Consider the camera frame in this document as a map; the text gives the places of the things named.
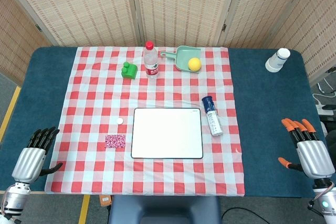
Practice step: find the pink patterned small packet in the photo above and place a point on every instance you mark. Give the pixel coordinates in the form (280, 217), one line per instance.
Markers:
(115, 141)

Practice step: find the red-capped plastic water bottle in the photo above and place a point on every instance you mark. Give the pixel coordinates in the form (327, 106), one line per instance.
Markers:
(151, 61)

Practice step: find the pale green dustpan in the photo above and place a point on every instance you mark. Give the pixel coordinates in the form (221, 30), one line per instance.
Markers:
(183, 56)

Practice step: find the left silver black-fingered robot hand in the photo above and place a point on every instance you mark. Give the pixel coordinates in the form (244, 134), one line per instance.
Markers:
(29, 163)

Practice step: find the right silver orange-tipped robot hand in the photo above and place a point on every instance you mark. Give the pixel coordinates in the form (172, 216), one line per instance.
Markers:
(315, 158)

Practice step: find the metal chair frame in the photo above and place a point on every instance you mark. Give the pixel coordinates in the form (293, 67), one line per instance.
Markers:
(320, 87)

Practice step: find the black screen hinge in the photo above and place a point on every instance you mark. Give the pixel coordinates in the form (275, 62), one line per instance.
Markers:
(39, 27)

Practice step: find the orange small device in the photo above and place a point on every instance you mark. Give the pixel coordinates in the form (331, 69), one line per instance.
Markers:
(105, 200)

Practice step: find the green toy block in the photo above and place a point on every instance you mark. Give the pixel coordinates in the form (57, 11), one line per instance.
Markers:
(130, 71)

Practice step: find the black box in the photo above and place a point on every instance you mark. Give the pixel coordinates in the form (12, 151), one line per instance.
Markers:
(330, 127)

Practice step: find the blue chair seat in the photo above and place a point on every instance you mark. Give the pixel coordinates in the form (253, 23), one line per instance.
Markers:
(162, 208)

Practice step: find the red white checked tablecloth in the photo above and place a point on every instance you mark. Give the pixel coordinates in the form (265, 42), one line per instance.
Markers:
(92, 103)

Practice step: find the blue white cylindrical can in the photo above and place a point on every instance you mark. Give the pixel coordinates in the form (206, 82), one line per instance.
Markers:
(212, 116)

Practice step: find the yellow ball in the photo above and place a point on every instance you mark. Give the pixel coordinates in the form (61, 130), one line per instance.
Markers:
(194, 64)

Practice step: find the white power strip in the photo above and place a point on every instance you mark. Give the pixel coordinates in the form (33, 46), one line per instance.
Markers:
(324, 109)

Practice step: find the brown screen hinge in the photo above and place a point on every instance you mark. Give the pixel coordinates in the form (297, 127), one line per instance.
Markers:
(224, 27)

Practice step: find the woven bamboo folding screen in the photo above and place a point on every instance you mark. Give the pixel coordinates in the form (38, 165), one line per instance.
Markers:
(78, 11)

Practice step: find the dark blue table cover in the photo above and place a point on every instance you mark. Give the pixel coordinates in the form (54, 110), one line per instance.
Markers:
(262, 103)

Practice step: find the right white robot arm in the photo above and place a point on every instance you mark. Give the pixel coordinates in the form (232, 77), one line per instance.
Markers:
(326, 205)

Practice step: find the white rectangular board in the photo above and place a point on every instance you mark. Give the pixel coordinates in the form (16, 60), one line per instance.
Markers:
(166, 134)

